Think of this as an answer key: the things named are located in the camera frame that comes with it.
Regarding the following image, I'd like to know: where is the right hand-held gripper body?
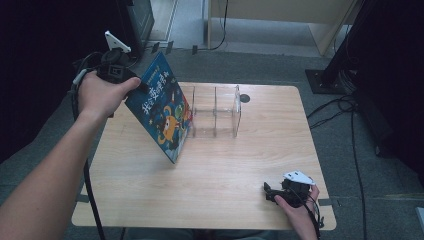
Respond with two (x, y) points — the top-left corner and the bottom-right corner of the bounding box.
(280, 170), (317, 209)

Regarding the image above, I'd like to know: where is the black metal stand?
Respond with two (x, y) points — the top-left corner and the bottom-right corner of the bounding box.
(304, 0), (371, 95)

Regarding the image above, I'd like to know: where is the light wooden cabinet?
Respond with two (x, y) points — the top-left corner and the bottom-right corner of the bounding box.
(206, 0), (359, 57)

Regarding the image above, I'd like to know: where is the left hand-held gripper cable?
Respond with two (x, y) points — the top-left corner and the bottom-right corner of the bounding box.
(68, 51), (108, 240)

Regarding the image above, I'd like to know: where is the right hand-held gripper cable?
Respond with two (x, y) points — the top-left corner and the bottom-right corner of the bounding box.
(288, 188), (326, 240)

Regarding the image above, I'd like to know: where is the black floor cable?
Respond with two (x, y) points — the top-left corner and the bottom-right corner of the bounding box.
(306, 94), (356, 131)
(349, 99), (368, 240)

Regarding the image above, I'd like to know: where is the hand-held gripper cable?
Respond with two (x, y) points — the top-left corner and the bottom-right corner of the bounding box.
(68, 51), (108, 240)
(288, 188), (326, 240)

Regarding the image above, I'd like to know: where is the blue children's picture book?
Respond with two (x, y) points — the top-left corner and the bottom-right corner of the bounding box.
(124, 51), (194, 165)

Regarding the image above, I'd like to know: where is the person's left hand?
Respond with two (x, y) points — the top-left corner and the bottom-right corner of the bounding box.
(77, 70), (142, 120)

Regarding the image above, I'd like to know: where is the clear acrylic book rack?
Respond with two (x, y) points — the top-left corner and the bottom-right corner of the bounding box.
(181, 84), (242, 139)

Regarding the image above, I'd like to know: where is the black hanging cable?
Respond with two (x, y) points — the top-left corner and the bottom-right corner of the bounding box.
(196, 0), (230, 52)

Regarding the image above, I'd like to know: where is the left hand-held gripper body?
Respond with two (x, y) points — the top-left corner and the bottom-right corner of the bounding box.
(95, 30), (139, 85)

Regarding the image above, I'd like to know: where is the person's right hand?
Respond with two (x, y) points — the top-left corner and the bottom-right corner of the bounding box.
(273, 184), (321, 240)

